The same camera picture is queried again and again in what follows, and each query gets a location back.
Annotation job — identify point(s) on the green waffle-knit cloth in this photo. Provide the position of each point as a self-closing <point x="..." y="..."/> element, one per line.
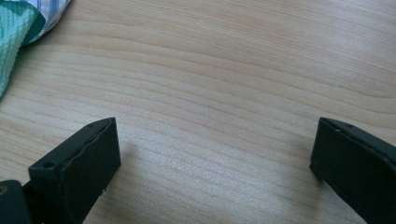
<point x="15" y="34"/>

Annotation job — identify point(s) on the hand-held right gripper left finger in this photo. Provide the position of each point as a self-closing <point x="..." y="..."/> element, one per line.
<point x="77" y="168"/>

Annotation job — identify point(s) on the white blue striped cloth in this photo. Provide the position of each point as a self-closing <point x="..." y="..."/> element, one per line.
<point x="51" y="12"/>

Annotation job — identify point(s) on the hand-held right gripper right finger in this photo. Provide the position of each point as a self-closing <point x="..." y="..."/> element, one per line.
<point x="358" y="168"/>

